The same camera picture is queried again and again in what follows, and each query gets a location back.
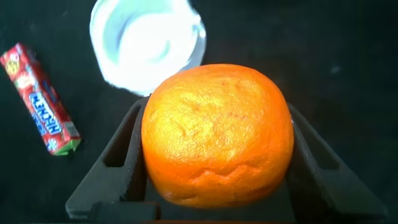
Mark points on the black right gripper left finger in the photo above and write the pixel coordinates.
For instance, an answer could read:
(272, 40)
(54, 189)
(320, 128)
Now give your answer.
(124, 180)

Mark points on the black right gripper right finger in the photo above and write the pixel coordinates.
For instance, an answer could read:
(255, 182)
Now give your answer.
(323, 193)

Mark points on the orange fruit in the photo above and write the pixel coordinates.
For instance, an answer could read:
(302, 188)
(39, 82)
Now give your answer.
(217, 137)

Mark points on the red candy pack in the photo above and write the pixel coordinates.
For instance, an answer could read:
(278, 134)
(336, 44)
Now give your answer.
(40, 99)

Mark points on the white round ashtray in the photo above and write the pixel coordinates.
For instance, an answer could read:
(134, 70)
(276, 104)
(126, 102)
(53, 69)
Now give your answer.
(146, 43)

